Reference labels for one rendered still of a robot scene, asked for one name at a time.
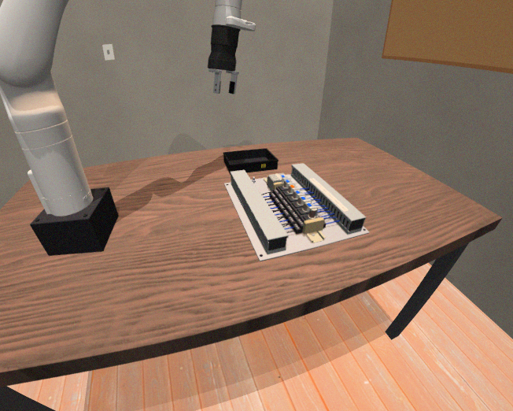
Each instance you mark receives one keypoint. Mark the grey relay with blue button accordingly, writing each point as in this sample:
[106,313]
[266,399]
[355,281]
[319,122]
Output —
[283,177]
[296,195]
[311,210]
[286,183]
[301,201]

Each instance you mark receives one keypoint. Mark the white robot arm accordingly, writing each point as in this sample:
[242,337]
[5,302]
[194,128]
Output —
[28,35]

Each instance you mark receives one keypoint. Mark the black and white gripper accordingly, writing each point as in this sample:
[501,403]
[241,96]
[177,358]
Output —
[224,42]

